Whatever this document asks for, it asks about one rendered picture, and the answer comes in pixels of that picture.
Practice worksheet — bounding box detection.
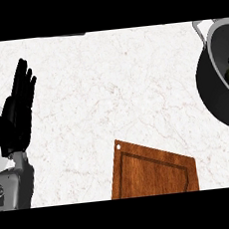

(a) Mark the brown wooden cutting board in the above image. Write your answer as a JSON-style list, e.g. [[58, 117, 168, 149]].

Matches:
[[106, 131, 200, 201]]

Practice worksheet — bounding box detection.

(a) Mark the black pot with grey rim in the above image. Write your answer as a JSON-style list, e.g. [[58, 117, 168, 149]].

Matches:
[[189, 16, 229, 134]]

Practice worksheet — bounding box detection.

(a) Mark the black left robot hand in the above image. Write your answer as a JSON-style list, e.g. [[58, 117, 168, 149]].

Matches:
[[0, 56, 46, 158]]

